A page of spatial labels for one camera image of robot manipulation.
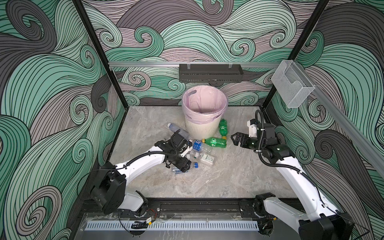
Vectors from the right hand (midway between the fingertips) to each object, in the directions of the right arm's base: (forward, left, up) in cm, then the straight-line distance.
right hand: (238, 137), depth 78 cm
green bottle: (+17, +4, -15) cm, 23 cm away
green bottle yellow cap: (+6, +9, -14) cm, 18 cm away
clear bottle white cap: (+17, +31, -19) cm, 40 cm away
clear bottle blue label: (+3, +21, -15) cm, 26 cm away
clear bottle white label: (-6, +16, -14) cm, 22 cm away
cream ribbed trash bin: (+9, +21, -9) cm, 24 cm away
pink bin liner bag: (+31, +16, -5) cm, 35 cm away
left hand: (-9, +29, -12) cm, 33 cm away
